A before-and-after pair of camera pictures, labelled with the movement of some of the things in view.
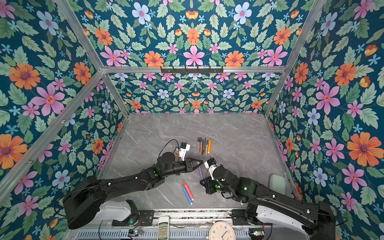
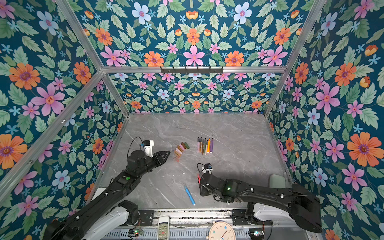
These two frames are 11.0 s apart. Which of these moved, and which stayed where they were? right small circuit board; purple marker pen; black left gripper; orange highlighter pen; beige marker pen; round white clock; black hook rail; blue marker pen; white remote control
Moved: blue marker pen; black left gripper; purple marker pen
Stayed: orange highlighter pen; white remote control; black hook rail; right small circuit board; beige marker pen; round white clock
